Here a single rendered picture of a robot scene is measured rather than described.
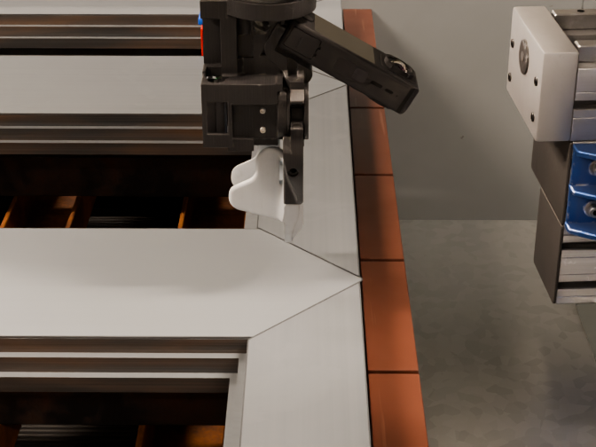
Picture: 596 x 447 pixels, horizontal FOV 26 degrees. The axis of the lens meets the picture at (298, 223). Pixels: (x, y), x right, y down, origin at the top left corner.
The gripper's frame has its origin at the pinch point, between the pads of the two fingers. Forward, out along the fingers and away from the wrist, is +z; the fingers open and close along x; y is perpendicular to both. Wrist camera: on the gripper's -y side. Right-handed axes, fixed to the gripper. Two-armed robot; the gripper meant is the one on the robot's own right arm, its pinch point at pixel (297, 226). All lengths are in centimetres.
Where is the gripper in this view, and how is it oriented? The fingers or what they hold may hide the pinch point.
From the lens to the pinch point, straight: 105.8
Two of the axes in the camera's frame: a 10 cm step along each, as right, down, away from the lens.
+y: -10.0, 0.0, 0.1
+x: -0.1, 4.7, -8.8
